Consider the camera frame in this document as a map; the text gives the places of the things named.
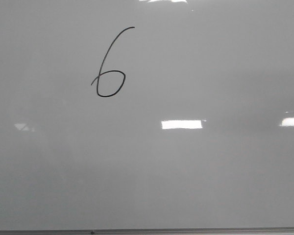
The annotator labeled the white whiteboard with metal frame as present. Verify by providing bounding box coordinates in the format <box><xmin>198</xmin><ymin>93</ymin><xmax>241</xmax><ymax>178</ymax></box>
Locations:
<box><xmin>0</xmin><ymin>0</ymin><xmax>294</xmax><ymax>230</ymax></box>

